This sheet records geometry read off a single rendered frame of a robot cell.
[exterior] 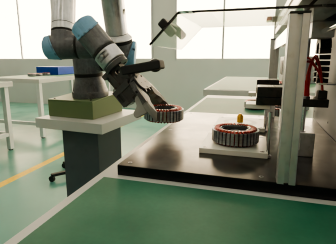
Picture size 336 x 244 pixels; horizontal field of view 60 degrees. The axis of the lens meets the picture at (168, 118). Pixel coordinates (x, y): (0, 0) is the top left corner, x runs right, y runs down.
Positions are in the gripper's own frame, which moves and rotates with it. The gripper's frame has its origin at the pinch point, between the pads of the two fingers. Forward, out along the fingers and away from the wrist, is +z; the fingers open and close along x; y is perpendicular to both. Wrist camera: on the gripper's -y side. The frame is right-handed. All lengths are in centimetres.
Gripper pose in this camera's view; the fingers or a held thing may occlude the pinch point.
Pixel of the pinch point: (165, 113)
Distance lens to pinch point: 81.9
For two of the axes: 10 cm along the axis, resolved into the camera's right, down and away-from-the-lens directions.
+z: 6.4, 7.7, -0.1
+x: -2.7, 2.1, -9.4
